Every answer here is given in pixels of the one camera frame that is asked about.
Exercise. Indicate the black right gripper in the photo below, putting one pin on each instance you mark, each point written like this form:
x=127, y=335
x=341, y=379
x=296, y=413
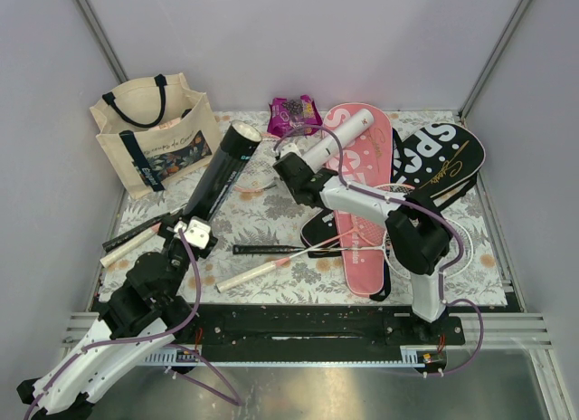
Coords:
x=290, y=190

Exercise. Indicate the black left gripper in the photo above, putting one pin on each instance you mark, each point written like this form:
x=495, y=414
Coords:
x=169, y=230

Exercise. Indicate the white shuttlecock tube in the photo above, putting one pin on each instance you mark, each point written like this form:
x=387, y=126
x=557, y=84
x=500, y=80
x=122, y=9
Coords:
x=346, y=125

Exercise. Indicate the black shuttlecock tube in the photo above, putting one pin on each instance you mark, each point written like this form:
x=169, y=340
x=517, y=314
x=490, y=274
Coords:
x=234, y=152

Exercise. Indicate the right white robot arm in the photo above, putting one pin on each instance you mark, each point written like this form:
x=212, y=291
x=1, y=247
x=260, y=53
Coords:
x=418, y=234

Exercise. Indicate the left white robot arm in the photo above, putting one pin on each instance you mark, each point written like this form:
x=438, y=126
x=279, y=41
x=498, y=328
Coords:
x=88, y=371

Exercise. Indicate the purple snack packet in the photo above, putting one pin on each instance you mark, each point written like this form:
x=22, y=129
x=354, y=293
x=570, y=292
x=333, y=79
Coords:
x=287, y=114

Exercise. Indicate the pink racket cover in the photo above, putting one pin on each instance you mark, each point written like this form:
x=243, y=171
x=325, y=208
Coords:
x=368, y=161

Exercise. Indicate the floral patterned table mat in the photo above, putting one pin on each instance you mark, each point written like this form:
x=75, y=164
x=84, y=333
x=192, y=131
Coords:
x=271, y=217

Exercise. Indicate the black racket cover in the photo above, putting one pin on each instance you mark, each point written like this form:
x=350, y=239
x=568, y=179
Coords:
x=441, y=160

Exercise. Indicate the beige canvas tote bag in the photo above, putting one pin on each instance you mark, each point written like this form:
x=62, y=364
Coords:
x=155, y=130

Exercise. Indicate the pink frame badminton racket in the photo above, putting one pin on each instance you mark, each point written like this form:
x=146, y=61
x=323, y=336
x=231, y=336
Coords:
x=257, y=175

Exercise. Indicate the black frame badminton racket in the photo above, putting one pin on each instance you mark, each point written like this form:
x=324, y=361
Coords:
x=117, y=241

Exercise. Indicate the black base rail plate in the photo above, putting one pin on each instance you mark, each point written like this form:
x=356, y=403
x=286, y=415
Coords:
x=335, y=331

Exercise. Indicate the white frame racket black handle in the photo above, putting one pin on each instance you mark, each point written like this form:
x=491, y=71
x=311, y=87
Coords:
x=384, y=247

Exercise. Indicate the white cable duct strip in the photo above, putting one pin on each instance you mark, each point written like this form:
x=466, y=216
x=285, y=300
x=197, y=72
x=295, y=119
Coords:
x=402, y=357

